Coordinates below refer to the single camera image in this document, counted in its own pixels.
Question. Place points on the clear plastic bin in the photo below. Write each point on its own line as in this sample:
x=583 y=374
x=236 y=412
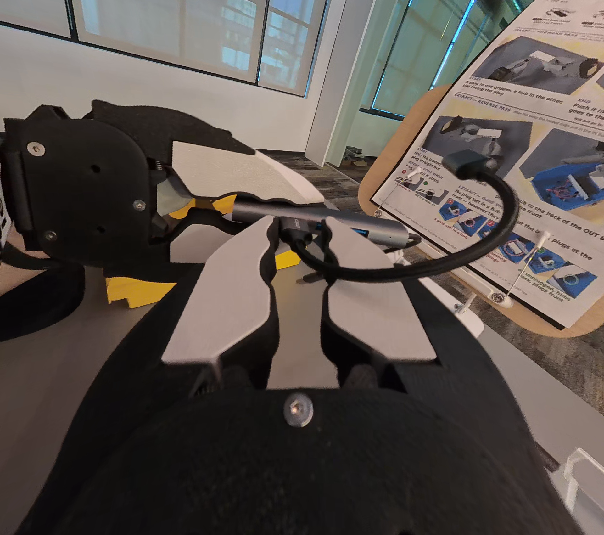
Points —
x=585 y=492

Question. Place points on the printed instruction sheet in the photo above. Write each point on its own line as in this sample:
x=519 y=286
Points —
x=542 y=86

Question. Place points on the glass partition window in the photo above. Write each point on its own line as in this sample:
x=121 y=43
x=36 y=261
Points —
x=424 y=34

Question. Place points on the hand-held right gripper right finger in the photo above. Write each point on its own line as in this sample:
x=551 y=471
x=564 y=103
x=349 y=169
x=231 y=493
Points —
x=377 y=313

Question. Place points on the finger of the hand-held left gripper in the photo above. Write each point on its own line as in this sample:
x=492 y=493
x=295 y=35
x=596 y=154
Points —
x=236 y=171
x=193 y=244

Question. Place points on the yellow plastic bin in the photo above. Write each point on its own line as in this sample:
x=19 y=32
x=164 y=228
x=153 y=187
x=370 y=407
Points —
x=137 y=292

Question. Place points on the person's left hand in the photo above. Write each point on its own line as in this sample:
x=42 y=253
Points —
x=19 y=277

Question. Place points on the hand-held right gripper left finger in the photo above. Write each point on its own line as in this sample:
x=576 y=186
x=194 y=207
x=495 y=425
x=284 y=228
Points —
x=222 y=308

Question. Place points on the wooden document stand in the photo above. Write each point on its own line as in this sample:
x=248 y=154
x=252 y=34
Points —
x=401 y=143

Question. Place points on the grey usb hub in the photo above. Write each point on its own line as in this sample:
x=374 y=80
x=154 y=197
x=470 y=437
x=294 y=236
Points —
x=377 y=233

